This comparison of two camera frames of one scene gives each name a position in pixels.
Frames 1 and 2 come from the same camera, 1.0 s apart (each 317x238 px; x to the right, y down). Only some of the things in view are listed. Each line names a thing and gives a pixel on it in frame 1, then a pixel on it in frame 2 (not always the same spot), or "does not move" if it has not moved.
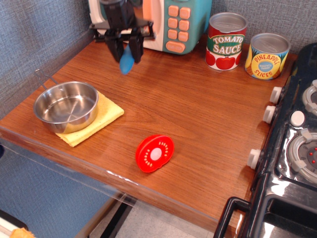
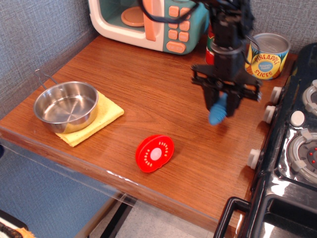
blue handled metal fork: x=127 y=61 → x=219 y=112
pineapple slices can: x=267 y=56 does not move
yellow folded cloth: x=108 y=111 does not move
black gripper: x=121 y=25 → x=228 y=73
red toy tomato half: x=154 y=151 does not move
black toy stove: x=283 y=201 does not move
